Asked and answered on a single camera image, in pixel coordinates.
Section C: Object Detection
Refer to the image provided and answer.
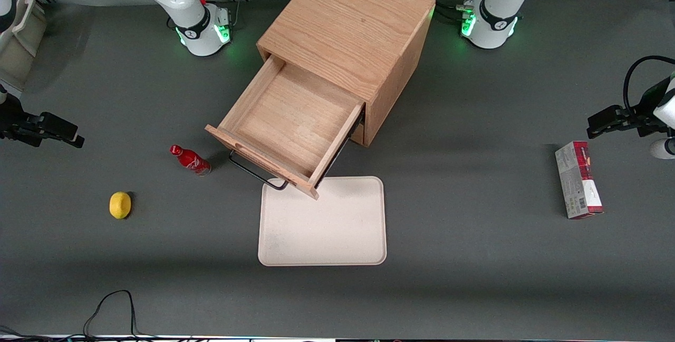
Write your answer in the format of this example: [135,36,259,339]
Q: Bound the black metal drawer handle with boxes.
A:
[228,150,290,191]

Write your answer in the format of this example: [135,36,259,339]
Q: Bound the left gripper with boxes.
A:
[587,76,675,139]

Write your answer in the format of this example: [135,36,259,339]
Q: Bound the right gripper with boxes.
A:
[0,97,85,149]

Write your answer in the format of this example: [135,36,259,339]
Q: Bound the black cable on table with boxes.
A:
[0,290,159,340]

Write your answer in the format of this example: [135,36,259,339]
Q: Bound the beige plastic bin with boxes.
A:
[0,0,47,92]

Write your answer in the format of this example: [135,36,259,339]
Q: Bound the oak wooden cabinet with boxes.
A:
[257,0,436,148]

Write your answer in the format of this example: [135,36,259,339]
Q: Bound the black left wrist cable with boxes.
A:
[623,56,675,112]

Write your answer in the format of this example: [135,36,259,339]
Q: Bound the red soda bottle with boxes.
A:
[169,144,212,177]

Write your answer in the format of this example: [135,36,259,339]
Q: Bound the grey and red carton box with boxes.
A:
[555,141,604,220]

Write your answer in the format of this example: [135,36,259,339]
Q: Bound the beige plastic tray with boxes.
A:
[258,176,387,267]

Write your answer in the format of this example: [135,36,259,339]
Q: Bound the yellow lemon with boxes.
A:
[109,191,132,220]

